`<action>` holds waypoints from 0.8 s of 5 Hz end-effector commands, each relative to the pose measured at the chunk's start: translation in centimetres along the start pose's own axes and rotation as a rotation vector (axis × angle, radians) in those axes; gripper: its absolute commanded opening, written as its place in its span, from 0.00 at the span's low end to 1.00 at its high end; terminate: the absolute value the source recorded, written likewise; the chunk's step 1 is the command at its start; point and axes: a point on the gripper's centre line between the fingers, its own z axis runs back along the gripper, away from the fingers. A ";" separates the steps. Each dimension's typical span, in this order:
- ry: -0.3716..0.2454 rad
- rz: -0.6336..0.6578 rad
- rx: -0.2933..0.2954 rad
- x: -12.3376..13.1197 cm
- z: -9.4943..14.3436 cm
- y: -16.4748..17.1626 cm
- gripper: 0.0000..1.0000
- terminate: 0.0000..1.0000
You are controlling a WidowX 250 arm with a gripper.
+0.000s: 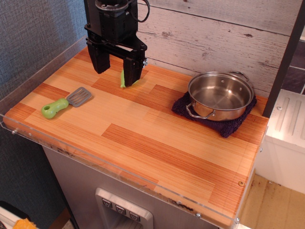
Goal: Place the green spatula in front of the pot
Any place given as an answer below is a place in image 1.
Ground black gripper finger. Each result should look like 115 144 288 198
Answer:
123 57 144 86
86 39 110 74

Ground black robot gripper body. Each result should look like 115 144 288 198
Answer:
84 7 148 70

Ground green handled grey spatula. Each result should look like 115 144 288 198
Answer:
41 87 91 119

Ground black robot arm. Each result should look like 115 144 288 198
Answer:
85 0 147 87

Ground stainless steel pot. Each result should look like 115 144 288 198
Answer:
186 72 254 122

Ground green plastic pear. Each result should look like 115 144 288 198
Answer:
120 70 140 88

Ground dark purple cloth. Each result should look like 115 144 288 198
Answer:
172 92 257 138

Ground grey cabinet with dispenser panel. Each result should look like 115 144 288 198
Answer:
43 147 216 229

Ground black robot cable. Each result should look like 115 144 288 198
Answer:
128 0 151 23

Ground dark vertical post right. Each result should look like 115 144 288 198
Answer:
263 0 305 118

